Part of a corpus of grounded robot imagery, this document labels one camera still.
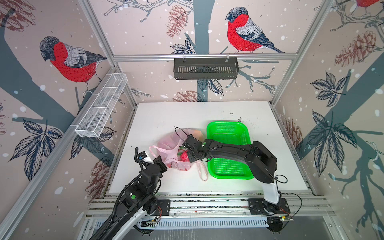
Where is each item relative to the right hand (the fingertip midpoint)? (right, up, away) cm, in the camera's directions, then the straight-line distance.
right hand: (192, 153), depth 89 cm
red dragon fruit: (-4, -1, -4) cm, 6 cm away
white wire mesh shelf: (-49, +29, -10) cm, 58 cm away
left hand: (-14, +3, -12) cm, 19 cm away
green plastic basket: (+31, +12, +9) cm, 34 cm away
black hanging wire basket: (+10, +57, +15) cm, 60 cm away
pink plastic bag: (-13, +6, -4) cm, 15 cm away
